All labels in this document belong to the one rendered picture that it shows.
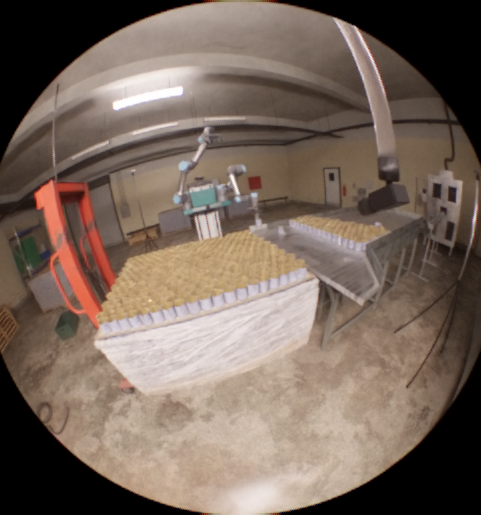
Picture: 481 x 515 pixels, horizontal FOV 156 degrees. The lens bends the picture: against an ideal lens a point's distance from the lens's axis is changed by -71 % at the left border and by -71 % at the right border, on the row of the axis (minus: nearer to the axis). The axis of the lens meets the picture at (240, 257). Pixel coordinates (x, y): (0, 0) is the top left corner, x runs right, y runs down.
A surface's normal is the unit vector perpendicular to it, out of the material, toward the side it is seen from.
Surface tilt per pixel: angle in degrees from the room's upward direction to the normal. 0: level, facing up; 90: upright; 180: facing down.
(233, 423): 0
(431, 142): 90
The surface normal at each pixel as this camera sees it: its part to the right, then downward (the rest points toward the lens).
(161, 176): 0.35, 0.34
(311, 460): -0.15, -0.90
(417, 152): -0.92, 0.27
